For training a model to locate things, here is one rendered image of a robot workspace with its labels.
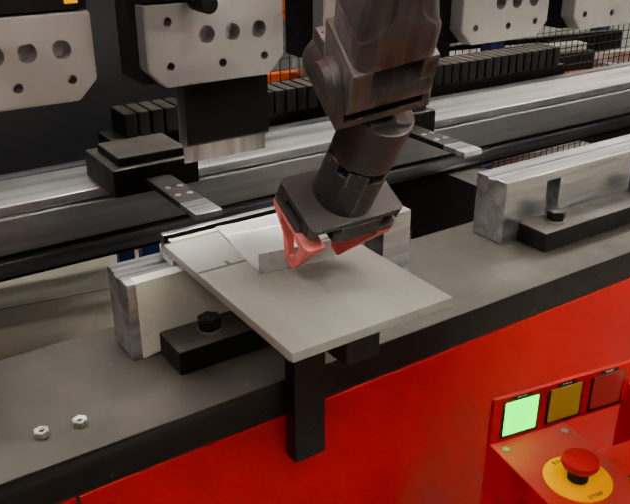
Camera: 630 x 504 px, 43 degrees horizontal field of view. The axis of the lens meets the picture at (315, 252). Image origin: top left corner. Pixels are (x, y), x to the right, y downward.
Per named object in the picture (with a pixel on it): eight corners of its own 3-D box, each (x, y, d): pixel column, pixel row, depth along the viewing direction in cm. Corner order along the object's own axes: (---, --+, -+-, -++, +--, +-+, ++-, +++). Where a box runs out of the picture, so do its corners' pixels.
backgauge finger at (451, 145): (441, 171, 112) (443, 137, 110) (335, 128, 132) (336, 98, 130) (502, 156, 118) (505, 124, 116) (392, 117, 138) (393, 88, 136)
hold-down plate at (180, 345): (181, 377, 85) (178, 353, 84) (160, 354, 89) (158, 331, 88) (399, 302, 100) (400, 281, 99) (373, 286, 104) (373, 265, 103)
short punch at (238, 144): (188, 166, 85) (182, 77, 81) (180, 161, 87) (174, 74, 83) (269, 150, 90) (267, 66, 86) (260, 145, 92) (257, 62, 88)
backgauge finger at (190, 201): (163, 238, 91) (159, 198, 89) (87, 175, 111) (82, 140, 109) (254, 216, 97) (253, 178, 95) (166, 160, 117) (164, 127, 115)
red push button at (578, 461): (574, 500, 83) (579, 473, 81) (549, 476, 86) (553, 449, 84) (604, 489, 84) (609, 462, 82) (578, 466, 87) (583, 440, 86)
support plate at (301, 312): (292, 363, 67) (292, 353, 66) (163, 253, 86) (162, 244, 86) (452, 306, 76) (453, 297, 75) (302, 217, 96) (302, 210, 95)
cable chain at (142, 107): (126, 140, 121) (123, 114, 119) (112, 130, 125) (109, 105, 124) (328, 105, 140) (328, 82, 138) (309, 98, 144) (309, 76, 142)
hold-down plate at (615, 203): (543, 253, 114) (546, 234, 112) (515, 240, 118) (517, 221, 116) (671, 209, 129) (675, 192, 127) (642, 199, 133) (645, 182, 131)
